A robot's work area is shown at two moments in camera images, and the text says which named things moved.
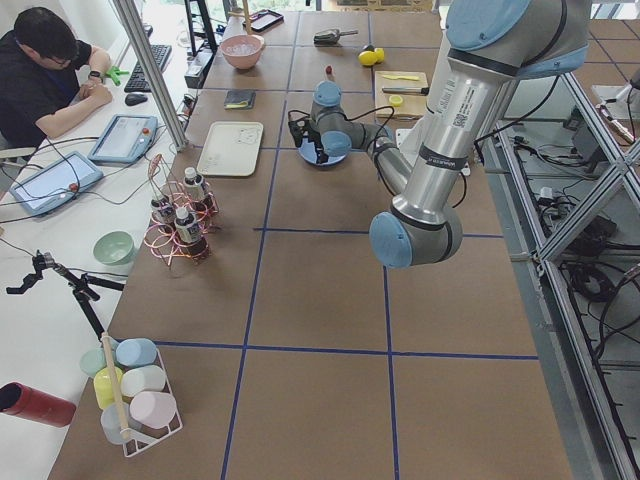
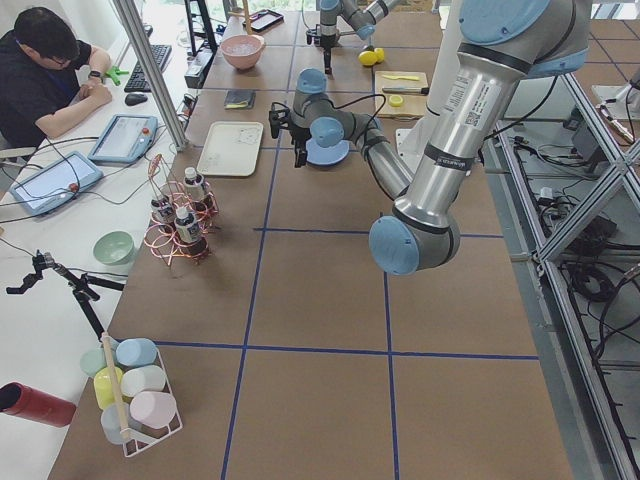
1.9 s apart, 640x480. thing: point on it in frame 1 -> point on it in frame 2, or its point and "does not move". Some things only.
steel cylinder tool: x=406 y=90 does not move
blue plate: x=335 y=145 does not move
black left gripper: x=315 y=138 -> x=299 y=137
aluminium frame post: x=153 y=73 does not move
